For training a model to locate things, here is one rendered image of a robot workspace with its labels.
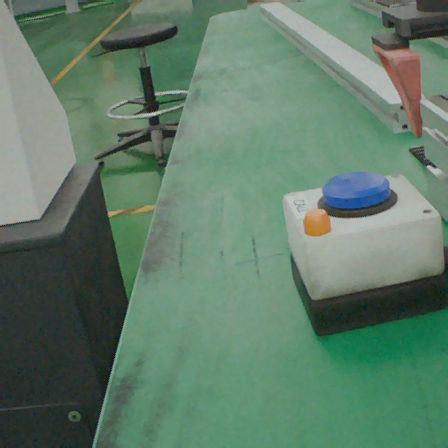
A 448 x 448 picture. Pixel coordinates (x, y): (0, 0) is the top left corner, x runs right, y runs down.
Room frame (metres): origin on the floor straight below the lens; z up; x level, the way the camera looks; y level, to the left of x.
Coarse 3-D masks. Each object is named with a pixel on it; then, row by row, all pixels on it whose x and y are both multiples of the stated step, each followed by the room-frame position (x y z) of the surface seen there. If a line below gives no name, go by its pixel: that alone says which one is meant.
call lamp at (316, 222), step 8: (304, 216) 0.43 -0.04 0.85; (312, 216) 0.43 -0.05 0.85; (320, 216) 0.42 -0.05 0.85; (328, 216) 0.43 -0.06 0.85; (304, 224) 0.43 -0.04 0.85; (312, 224) 0.42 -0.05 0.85; (320, 224) 0.42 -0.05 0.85; (328, 224) 0.42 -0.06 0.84; (304, 232) 0.43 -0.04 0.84; (312, 232) 0.42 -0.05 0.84; (320, 232) 0.42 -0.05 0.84; (328, 232) 0.42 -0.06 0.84
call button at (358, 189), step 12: (336, 180) 0.47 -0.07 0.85; (348, 180) 0.46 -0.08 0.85; (360, 180) 0.46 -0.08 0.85; (372, 180) 0.46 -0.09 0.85; (384, 180) 0.45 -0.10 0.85; (324, 192) 0.46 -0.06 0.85; (336, 192) 0.45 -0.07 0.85; (348, 192) 0.45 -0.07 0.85; (360, 192) 0.44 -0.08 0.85; (372, 192) 0.44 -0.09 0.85; (384, 192) 0.45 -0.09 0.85; (336, 204) 0.45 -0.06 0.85; (348, 204) 0.44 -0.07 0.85; (360, 204) 0.44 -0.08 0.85; (372, 204) 0.44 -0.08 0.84
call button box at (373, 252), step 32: (320, 192) 0.49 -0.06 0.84; (416, 192) 0.46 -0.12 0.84; (288, 224) 0.48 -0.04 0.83; (352, 224) 0.43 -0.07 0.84; (384, 224) 0.42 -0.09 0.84; (416, 224) 0.42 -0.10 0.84; (320, 256) 0.42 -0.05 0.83; (352, 256) 0.42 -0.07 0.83; (384, 256) 0.42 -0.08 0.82; (416, 256) 0.42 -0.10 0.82; (320, 288) 0.42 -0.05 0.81; (352, 288) 0.42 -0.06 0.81; (384, 288) 0.42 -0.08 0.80; (416, 288) 0.42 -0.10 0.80; (320, 320) 0.42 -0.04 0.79; (352, 320) 0.42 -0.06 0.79; (384, 320) 0.42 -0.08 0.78
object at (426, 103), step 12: (432, 96) 0.58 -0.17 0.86; (444, 96) 0.58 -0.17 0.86; (420, 108) 0.58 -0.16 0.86; (432, 108) 0.56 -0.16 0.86; (444, 108) 0.54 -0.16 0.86; (432, 120) 0.56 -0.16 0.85; (444, 120) 0.53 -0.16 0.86; (432, 132) 0.57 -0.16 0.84; (444, 132) 0.53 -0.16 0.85; (432, 144) 0.56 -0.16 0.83; (444, 144) 0.54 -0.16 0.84; (432, 156) 0.56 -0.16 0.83; (444, 156) 0.54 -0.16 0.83; (432, 168) 0.58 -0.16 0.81; (444, 168) 0.54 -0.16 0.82; (432, 180) 0.57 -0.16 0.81; (444, 180) 0.55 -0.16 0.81; (432, 192) 0.57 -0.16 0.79; (444, 192) 0.54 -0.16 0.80; (432, 204) 0.57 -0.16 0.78; (444, 204) 0.54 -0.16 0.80; (444, 216) 0.55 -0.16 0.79
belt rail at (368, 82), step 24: (288, 24) 1.40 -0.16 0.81; (312, 24) 1.36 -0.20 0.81; (312, 48) 1.19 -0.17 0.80; (336, 48) 1.12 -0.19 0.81; (336, 72) 1.06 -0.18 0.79; (360, 72) 0.94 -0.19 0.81; (384, 72) 0.93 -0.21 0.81; (360, 96) 0.92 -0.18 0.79; (384, 96) 0.82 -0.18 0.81; (384, 120) 0.82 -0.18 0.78
